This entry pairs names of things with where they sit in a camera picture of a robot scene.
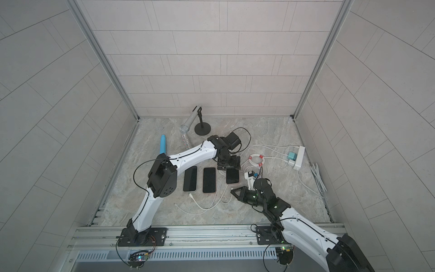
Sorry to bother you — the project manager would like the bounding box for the white power strip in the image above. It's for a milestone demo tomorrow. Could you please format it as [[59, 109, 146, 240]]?
[[293, 146, 305, 171]]

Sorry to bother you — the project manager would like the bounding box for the glittery clear tube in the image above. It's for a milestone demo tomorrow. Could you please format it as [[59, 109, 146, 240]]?
[[181, 133, 192, 150]]

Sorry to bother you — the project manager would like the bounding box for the circuit board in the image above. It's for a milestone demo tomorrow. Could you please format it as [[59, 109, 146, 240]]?
[[275, 247, 294, 266], [127, 250, 150, 269]]

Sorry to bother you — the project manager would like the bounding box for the right circuit board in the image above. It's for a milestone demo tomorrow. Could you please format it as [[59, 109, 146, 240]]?
[[275, 247, 294, 266]]

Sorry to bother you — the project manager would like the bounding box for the black round base stand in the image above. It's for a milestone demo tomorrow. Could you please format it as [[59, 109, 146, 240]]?
[[194, 107, 211, 136]]

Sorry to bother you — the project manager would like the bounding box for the clear plastic tube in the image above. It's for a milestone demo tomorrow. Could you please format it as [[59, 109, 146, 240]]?
[[180, 105, 202, 134]]

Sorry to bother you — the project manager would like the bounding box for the blue cylindrical tube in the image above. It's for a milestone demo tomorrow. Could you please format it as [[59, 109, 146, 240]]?
[[159, 134, 167, 154]]

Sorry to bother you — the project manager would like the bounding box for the aluminium mounting rail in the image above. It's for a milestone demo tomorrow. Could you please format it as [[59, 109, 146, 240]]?
[[67, 224, 287, 250]]

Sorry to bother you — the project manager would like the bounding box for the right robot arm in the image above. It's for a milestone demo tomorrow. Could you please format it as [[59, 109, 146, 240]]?
[[231, 179, 374, 272]]

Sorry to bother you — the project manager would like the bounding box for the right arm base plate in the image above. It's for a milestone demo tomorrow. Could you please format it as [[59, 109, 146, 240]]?
[[253, 225, 287, 245]]

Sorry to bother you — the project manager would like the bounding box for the left circuit board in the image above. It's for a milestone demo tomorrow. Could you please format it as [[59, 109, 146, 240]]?
[[127, 250, 150, 269]]

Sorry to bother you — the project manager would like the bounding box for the black phone pink case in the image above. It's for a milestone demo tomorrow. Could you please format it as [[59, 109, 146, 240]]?
[[226, 168, 240, 184], [202, 167, 216, 194]]

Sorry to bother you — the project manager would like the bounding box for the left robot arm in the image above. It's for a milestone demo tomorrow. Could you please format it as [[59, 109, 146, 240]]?
[[121, 132, 241, 243]]

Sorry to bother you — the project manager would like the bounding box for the white power cord bundle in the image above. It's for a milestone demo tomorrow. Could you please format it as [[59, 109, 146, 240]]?
[[309, 162, 327, 193]]

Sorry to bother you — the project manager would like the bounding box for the teal charger plug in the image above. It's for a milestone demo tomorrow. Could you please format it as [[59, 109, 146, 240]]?
[[288, 152, 297, 161]]

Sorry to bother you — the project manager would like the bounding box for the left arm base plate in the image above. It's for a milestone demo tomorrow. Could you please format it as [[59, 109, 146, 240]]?
[[118, 227, 168, 247]]

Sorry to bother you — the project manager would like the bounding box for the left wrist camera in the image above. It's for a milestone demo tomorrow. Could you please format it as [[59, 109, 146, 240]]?
[[224, 132, 241, 151]]

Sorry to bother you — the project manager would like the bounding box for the white charging cable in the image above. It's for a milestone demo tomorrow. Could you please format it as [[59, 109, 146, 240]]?
[[239, 144, 296, 181], [188, 183, 235, 211], [174, 180, 235, 216]]

